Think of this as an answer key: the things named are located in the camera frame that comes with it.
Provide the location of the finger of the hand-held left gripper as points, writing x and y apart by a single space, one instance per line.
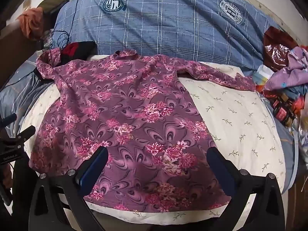
8 120
22 134

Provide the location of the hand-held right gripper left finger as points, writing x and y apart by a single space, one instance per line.
94 165

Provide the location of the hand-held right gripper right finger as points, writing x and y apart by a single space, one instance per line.
218 170

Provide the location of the purple floral shirt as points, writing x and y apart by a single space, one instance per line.
120 115

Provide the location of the cream leaf-print blanket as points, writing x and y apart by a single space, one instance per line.
240 125

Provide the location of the brown wooden furniture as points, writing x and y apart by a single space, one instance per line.
14 48

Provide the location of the clear crinkled plastic bag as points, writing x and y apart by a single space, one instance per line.
303 132

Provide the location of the black and red garment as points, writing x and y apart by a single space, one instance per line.
72 49

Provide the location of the blue and orange cloth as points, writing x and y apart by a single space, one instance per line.
298 98

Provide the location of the lilac cloth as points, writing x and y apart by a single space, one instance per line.
293 72

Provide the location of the olive green cloth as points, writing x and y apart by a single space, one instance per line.
51 3

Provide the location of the dark red plastic bag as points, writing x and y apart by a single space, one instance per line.
276 50

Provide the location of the blue plaid quilt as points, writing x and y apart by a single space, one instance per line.
168 24

